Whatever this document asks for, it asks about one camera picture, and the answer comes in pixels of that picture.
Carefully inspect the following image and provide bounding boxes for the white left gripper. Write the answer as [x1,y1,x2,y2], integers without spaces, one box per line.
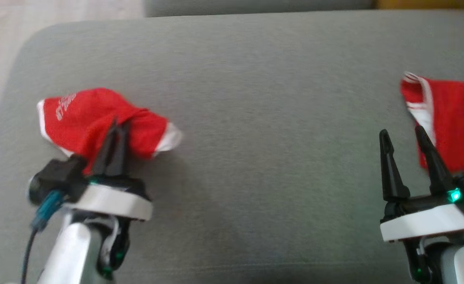
[64,117,154,222]

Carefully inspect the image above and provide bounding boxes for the left black cable teal plug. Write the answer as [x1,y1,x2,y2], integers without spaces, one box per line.
[21,189,65,284]

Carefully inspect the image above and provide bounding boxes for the red Bulls 23 jersey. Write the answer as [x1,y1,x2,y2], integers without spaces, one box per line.
[400,72,464,175]

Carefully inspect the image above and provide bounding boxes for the red white-trimmed shorts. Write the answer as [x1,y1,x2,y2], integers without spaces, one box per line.
[37,88,183,175]

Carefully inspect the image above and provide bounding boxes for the grey sofa back cushion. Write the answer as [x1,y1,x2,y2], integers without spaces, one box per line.
[143,0,377,18]

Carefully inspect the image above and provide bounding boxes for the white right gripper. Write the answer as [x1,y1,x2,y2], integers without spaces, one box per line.
[379,125,464,242]

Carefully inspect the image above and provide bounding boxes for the grey sofa seat cushion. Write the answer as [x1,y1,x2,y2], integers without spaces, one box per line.
[0,10,464,284]

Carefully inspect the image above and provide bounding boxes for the yellow cushion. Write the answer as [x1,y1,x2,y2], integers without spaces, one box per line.
[376,0,464,11]

